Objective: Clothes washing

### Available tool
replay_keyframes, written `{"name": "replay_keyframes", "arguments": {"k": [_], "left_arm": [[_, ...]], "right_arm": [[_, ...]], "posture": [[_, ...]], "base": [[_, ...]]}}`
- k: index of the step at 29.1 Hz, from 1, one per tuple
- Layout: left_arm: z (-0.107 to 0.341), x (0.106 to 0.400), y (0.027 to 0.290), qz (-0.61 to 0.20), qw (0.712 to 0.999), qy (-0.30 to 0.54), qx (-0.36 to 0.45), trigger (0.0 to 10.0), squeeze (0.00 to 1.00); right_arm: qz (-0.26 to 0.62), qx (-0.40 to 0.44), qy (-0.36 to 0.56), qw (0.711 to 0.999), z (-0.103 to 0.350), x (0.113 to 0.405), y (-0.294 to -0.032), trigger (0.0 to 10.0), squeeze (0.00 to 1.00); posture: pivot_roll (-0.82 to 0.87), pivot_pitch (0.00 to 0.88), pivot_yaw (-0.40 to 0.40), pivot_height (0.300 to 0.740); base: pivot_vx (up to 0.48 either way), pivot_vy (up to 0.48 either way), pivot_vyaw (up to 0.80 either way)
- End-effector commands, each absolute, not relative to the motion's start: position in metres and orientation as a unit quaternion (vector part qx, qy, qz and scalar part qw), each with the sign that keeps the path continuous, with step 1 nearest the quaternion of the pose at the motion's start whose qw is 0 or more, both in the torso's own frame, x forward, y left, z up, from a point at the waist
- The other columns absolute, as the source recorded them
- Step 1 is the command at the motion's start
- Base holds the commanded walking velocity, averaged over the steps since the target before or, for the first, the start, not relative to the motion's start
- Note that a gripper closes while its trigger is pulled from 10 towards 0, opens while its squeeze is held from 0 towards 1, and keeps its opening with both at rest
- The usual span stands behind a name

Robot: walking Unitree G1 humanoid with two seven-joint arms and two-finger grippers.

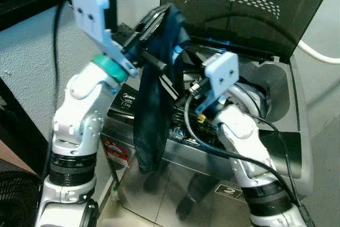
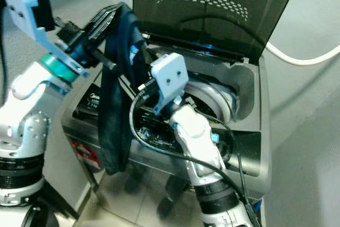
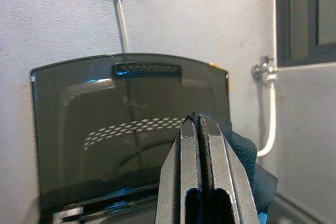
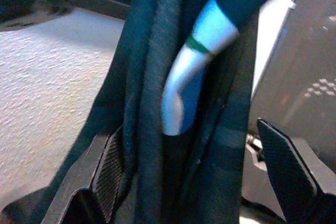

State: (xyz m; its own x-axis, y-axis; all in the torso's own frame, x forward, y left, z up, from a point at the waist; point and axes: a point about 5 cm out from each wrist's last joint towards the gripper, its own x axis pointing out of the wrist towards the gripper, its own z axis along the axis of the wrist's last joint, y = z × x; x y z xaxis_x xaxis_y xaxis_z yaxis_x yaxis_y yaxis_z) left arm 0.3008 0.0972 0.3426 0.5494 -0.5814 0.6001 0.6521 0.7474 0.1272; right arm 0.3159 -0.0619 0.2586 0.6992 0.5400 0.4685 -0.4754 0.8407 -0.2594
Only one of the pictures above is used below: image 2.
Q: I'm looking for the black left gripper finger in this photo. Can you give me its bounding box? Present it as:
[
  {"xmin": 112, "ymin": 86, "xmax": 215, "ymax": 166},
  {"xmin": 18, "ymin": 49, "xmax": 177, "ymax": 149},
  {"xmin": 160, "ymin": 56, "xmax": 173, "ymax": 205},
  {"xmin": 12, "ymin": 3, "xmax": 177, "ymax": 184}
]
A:
[
  {"xmin": 84, "ymin": 3, "xmax": 124, "ymax": 40},
  {"xmin": 91, "ymin": 51, "xmax": 117, "ymax": 72}
]

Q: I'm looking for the black garment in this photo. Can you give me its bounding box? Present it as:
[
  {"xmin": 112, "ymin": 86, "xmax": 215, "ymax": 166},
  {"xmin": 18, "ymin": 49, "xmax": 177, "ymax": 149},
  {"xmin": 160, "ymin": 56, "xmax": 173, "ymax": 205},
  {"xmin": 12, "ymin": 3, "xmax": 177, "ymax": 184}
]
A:
[{"xmin": 98, "ymin": 3, "xmax": 149, "ymax": 175}]

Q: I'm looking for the silver top-load washing machine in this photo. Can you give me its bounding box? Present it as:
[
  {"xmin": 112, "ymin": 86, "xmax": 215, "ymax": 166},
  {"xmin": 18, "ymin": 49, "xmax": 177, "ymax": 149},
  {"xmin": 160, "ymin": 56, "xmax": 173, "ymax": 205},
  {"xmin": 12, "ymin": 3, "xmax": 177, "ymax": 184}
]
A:
[{"xmin": 61, "ymin": 33, "xmax": 285, "ymax": 222}]

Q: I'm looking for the dark translucent washer lid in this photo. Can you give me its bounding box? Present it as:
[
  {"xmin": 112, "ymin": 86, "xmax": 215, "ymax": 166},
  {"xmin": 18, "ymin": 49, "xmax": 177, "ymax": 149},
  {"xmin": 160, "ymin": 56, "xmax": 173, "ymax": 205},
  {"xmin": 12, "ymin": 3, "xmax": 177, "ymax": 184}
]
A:
[{"xmin": 132, "ymin": 0, "xmax": 303, "ymax": 61}]

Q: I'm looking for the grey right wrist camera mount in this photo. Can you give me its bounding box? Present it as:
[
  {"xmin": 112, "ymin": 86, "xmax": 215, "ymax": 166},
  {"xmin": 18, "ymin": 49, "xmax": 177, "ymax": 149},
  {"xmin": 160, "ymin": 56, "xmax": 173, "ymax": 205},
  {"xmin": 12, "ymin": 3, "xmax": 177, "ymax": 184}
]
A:
[{"xmin": 150, "ymin": 53, "xmax": 189, "ymax": 116}]

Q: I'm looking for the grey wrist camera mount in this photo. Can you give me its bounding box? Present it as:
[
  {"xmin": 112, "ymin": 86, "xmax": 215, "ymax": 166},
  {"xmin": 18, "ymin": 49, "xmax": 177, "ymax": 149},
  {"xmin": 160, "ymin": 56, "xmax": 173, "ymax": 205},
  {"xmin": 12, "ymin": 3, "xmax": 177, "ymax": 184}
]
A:
[
  {"xmin": 0, "ymin": 0, "xmax": 88, "ymax": 76},
  {"xmin": 150, "ymin": 53, "xmax": 189, "ymax": 116}
]

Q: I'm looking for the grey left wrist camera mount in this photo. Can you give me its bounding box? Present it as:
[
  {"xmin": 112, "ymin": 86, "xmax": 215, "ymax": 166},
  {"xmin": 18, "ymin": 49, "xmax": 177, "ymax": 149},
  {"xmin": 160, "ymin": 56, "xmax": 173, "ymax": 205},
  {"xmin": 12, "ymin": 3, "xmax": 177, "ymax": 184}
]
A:
[{"xmin": 0, "ymin": 0, "xmax": 88, "ymax": 76}]

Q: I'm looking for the white water hose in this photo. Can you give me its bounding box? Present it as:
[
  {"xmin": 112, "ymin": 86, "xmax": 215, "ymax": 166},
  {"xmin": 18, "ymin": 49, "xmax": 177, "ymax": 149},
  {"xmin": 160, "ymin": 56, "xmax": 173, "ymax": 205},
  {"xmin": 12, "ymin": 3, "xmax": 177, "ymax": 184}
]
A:
[{"xmin": 266, "ymin": 41, "xmax": 340, "ymax": 68}]

